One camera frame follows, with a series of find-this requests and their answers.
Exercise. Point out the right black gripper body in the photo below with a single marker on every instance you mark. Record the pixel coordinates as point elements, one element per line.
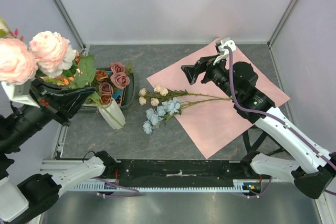
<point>217,73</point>

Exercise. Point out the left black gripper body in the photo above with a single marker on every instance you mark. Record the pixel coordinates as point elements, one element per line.
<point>47,104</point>

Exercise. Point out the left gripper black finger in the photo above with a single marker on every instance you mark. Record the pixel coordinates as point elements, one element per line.
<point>56,83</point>
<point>65,103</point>

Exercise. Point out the peach flower stem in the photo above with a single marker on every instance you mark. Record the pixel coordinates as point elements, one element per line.
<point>162,94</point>

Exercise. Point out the blue hydrangea stem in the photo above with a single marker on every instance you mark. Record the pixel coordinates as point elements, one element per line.
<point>165,110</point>

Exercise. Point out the purple pink wrapping paper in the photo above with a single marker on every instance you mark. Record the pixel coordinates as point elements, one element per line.
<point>210,129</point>

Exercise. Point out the dusty pink rose stem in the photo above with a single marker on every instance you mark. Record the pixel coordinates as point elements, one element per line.
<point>117,74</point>

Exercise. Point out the brown orange flower stem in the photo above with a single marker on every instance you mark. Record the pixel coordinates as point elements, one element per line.
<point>105,89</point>

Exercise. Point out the large peach peony stem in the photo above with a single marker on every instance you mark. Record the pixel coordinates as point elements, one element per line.
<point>67,76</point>

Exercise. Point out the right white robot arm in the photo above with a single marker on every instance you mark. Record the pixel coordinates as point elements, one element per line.
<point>312,168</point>

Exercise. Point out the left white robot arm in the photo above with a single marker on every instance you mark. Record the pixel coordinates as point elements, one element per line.
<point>23,202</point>

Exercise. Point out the white ribbed ceramic vase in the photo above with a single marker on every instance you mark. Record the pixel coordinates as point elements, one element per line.
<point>113,115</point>

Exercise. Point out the dark green plastic tray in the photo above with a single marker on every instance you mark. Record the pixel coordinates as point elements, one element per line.
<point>128,97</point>

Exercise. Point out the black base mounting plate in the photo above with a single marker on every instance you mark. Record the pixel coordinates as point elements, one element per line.
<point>127,169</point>

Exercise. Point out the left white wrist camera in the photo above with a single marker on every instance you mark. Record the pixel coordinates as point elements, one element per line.
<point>19,93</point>

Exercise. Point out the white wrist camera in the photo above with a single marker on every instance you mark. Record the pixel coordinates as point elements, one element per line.
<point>222,51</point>
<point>19,93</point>

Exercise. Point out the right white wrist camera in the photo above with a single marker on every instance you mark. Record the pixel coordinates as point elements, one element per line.
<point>222,51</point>

